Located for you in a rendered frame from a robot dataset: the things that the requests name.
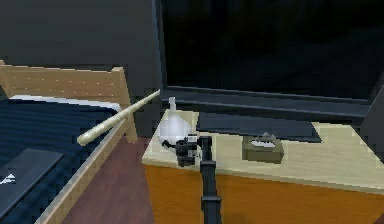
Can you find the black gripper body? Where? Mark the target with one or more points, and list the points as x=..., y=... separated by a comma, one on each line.
x=182, y=151

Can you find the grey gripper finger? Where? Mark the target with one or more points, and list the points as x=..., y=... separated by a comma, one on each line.
x=169, y=145

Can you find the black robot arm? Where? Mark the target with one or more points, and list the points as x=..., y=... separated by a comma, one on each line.
x=208, y=186

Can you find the white round flask vase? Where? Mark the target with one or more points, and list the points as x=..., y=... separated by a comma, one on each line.
x=173, y=128

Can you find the pale wooden baseball bat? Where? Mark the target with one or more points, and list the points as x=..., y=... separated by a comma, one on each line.
x=113, y=121

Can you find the dark grey flat slab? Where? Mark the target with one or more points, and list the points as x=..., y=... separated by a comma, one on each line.
x=256, y=126

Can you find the olive tissue box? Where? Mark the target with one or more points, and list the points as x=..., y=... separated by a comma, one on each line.
x=263, y=150

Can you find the orange dresser with pale top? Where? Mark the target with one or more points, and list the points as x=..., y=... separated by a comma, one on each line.
x=266, y=200

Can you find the dark blue blanket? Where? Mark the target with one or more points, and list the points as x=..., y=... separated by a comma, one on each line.
x=66, y=130

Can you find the light wooden bed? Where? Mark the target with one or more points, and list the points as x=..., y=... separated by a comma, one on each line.
x=66, y=81

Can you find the black laptop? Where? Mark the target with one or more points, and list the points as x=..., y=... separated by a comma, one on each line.
x=26, y=173

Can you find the dark window with grey frame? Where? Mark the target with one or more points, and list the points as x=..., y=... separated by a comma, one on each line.
x=266, y=43

